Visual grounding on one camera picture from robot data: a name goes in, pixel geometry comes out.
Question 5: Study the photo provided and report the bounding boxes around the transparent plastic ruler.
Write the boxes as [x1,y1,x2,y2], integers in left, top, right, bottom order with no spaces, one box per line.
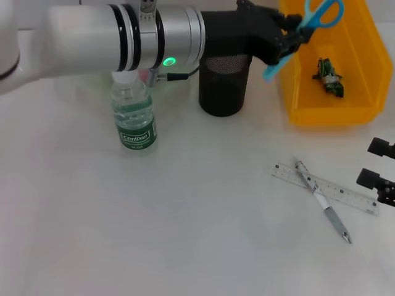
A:
[271,160,380,216]

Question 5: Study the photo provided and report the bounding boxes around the black mesh pen holder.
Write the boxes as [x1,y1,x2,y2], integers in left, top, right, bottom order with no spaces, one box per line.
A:
[198,55,254,117]

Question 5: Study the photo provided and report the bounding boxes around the blue sheathed scissors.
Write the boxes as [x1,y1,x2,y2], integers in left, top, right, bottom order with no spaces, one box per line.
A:
[262,0,345,83]

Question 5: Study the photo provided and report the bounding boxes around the clear green label water bottle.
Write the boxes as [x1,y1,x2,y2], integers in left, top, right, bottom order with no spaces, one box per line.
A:
[110,70,158,158]

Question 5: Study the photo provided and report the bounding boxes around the white grey ballpoint pen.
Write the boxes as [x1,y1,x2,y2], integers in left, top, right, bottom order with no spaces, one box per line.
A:
[293,156,352,244]

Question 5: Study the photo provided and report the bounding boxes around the yellow plastic storage bin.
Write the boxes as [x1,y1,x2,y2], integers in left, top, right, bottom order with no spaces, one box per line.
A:
[274,0,394,126]

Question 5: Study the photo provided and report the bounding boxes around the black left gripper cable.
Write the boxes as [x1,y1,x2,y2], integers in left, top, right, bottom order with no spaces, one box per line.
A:
[146,66,201,87]

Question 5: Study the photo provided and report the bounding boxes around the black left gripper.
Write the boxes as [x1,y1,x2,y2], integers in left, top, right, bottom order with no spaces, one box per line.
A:
[201,0,311,67]

